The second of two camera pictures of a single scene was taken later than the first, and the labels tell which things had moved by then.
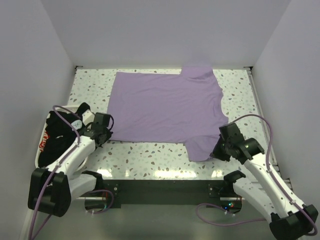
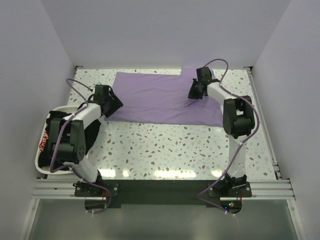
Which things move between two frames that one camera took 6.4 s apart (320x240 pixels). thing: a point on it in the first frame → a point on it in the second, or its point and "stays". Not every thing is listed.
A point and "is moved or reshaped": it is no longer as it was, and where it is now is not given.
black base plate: [215, 192] stays
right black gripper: [219, 150] → [195, 90]
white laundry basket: [41, 135] stays
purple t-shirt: [185, 108] is moved or reshaped
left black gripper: [104, 136] → [113, 103]
